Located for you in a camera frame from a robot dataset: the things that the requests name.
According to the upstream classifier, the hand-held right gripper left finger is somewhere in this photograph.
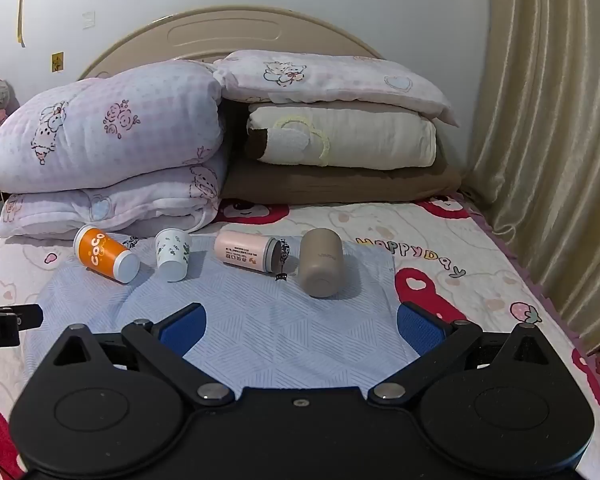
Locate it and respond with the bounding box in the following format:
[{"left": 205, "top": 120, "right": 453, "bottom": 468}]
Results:
[{"left": 45, "top": 302, "right": 237, "bottom": 409}]

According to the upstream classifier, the white paper cup green print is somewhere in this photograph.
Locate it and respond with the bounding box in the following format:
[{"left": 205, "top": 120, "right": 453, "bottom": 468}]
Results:
[{"left": 154, "top": 228, "right": 193, "bottom": 283}]

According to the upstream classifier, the brown pillow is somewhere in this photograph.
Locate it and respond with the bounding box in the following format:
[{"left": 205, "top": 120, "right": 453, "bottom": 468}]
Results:
[{"left": 219, "top": 100, "right": 464, "bottom": 207}]

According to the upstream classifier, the light blue mat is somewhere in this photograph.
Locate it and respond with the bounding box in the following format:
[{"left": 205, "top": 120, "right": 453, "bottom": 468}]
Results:
[{"left": 24, "top": 239, "right": 422, "bottom": 397}]

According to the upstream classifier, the pink bottle with strap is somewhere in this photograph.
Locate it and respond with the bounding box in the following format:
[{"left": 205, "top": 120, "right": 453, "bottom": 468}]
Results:
[{"left": 213, "top": 230, "right": 294, "bottom": 284}]

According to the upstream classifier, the beige striped curtain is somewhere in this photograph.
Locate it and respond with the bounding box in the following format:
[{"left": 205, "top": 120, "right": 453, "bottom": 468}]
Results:
[{"left": 459, "top": 0, "right": 600, "bottom": 357}]

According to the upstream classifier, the beige tumbler cup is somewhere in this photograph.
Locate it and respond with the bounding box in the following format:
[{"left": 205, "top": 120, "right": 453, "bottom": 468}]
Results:
[{"left": 298, "top": 227, "right": 346, "bottom": 299}]

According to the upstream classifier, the printed bear bed sheet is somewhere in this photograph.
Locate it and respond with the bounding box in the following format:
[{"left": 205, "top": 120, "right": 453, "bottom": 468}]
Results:
[{"left": 0, "top": 194, "right": 600, "bottom": 480}]

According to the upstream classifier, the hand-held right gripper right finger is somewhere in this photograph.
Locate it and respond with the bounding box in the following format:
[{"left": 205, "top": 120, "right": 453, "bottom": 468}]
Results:
[{"left": 367, "top": 302, "right": 556, "bottom": 409}]

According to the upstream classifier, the cream pillow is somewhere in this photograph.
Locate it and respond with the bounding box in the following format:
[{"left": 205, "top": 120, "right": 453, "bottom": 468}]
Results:
[{"left": 244, "top": 104, "right": 439, "bottom": 170}]

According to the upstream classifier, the yellow tape strip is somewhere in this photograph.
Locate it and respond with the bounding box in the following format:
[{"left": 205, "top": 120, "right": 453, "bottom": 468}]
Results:
[{"left": 17, "top": 0, "right": 31, "bottom": 47}]

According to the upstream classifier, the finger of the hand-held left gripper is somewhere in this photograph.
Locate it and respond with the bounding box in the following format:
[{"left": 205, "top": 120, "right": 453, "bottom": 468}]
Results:
[{"left": 0, "top": 304, "right": 44, "bottom": 331}]

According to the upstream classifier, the orange paper cup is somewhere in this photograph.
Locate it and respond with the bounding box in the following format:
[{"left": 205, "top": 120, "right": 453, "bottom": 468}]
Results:
[{"left": 73, "top": 224, "right": 141, "bottom": 284}]

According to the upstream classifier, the beige headboard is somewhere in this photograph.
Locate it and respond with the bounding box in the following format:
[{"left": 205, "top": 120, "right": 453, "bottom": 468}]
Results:
[{"left": 77, "top": 6, "right": 386, "bottom": 81}]

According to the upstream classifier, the pink checked pillow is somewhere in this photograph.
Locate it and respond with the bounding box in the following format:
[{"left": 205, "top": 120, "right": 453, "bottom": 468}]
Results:
[{"left": 212, "top": 49, "right": 461, "bottom": 127}]

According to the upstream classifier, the folded pink checked quilt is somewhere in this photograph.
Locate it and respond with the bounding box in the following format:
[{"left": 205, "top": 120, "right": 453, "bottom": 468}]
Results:
[{"left": 0, "top": 58, "right": 229, "bottom": 241}]

